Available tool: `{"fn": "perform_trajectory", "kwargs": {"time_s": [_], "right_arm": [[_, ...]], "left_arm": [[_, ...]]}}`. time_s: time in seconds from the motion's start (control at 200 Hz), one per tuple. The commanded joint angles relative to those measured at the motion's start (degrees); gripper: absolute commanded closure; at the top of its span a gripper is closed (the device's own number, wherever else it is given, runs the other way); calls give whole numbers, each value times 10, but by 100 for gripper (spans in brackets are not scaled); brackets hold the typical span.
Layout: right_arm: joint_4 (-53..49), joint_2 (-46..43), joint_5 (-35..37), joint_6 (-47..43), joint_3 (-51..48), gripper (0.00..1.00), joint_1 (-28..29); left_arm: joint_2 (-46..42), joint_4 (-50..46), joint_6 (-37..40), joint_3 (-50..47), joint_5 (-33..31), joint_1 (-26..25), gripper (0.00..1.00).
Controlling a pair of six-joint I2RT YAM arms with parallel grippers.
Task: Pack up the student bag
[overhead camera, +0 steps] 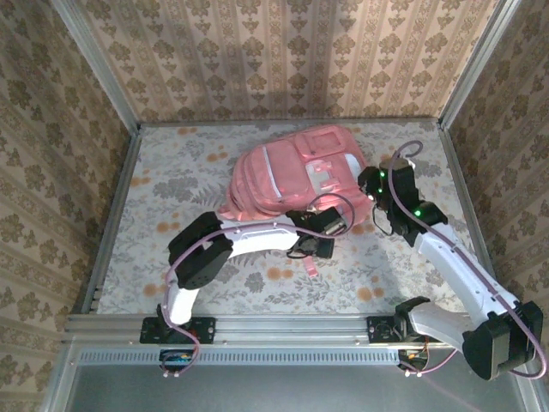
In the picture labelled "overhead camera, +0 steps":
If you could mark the pink backpack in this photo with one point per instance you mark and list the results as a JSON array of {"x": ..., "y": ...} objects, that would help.
[{"x": 274, "y": 180}]

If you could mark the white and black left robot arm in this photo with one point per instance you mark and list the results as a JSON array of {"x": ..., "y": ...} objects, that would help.
[{"x": 257, "y": 238}]

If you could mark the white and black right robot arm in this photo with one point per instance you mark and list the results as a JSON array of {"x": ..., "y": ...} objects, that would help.
[{"x": 450, "y": 262}]

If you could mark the floral tablecloth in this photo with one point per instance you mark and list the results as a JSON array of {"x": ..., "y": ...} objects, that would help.
[{"x": 171, "y": 171}]

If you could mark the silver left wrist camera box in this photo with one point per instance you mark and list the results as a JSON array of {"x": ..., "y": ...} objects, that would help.
[{"x": 334, "y": 227}]

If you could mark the aluminium frame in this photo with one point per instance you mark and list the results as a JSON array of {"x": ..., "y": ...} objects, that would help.
[{"x": 291, "y": 326}]

